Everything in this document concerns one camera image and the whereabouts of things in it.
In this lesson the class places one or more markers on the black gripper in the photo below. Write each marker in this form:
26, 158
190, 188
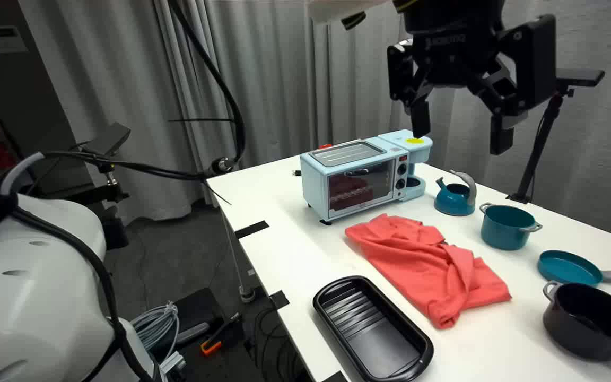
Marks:
455, 35

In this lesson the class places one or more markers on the red shirt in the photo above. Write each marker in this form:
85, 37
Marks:
426, 266

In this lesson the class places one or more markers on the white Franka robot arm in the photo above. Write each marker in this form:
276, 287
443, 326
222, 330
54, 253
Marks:
30, 283

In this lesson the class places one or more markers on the teal toy kettle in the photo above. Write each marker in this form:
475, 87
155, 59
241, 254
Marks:
455, 198

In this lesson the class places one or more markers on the teal toy pot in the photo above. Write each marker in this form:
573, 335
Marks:
507, 226

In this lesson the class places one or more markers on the light blue toy oven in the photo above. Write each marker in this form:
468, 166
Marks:
354, 180

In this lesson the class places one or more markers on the teal toy frying pan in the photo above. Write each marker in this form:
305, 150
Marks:
567, 267

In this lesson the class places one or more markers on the black grill tray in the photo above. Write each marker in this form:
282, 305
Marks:
371, 330

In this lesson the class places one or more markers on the black tape strip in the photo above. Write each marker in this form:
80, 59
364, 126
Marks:
279, 299
252, 228

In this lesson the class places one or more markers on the black pot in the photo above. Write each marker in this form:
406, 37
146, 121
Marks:
589, 320

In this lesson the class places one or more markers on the black box on floor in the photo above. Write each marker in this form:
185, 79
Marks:
201, 315

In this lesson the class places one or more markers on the grey curtain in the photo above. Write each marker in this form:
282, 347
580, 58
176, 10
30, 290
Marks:
127, 77

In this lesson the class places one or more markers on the grey cabinet with label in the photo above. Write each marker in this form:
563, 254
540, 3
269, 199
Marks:
9, 77

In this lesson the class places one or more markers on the black camera tripod stand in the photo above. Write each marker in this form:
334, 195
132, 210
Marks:
541, 134

